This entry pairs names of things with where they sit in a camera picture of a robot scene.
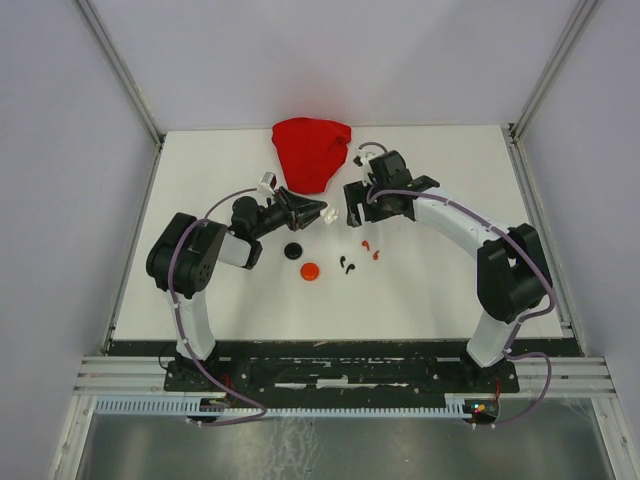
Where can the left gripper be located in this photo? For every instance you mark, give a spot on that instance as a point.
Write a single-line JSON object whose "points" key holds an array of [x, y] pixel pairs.
{"points": [[298, 211]]}

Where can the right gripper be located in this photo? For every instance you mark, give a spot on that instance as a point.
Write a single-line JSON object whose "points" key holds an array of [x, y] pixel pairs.
{"points": [[355, 193]]}

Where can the white earbud charging case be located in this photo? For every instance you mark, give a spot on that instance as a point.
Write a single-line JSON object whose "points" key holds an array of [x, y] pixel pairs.
{"points": [[329, 214]]}

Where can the black earbud charging case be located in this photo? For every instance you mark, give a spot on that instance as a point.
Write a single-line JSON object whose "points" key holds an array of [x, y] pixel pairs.
{"points": [[293, 251]]}

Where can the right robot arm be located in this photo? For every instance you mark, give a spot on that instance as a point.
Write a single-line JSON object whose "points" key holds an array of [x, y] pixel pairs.
{"points": [[513, 280]]}

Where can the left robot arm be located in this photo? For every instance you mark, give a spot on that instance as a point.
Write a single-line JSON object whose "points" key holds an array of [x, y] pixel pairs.
{"points": [[183, 259]]}

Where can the orange earbud charging case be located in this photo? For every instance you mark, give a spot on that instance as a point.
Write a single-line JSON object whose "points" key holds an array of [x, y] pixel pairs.
{"points": [[309, 271]]}

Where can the red cloth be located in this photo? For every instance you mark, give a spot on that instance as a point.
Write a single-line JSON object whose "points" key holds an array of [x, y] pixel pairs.
{"points": [[310, 151]]}

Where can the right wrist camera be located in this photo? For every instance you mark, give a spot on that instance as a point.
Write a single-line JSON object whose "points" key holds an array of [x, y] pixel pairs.
{"points": [[366, 152]]}

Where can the left aluminium frame post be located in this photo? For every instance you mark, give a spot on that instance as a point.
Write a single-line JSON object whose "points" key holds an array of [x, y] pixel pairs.
{"points": [[99, 32]]}

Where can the aluminium frame post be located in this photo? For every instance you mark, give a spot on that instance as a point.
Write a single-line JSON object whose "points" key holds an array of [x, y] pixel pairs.
{"points": [[575, 27], [99, 32]]}

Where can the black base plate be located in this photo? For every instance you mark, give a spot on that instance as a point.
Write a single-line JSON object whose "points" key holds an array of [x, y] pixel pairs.
{"points": [[418, 367]]}

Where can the white cable duct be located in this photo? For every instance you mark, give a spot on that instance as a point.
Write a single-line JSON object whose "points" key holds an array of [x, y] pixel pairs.
{"points": [[202, 407]]}

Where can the aluminium front rail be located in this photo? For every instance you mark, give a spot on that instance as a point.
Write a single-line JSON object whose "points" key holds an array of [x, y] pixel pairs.
{"points": [[586, 377]]}

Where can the right aluminium frame post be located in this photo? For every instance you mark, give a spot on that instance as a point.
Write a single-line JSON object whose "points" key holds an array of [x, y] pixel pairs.
{"points": [[575, 27]]}

